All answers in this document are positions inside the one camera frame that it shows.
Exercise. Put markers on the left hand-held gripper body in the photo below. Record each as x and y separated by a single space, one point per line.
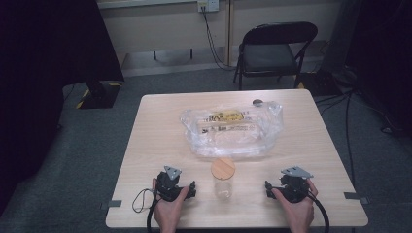
168 186

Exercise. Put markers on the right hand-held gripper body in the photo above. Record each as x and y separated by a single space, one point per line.
294 189

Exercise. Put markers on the glass jar with wooden lid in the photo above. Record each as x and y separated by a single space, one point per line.
223 174

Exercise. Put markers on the clear plastic bag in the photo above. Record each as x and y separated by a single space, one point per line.
231 132

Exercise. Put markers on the person's right hand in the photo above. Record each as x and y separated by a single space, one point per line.
299 213

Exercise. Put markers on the person's left hand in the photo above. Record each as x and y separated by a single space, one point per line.
166 212

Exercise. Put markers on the small dark round object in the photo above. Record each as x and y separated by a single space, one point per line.
257 103

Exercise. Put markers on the black stand base yellow tape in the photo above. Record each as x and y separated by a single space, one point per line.
100 95

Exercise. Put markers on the black folding chair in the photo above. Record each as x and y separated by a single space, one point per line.
268 55

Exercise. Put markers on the black curtain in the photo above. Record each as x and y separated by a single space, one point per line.
39 64
382 48

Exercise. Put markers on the grey table edge bracket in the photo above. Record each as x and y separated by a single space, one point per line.
354 196
114 203

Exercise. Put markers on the white wall outlet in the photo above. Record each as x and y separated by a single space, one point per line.
208 5

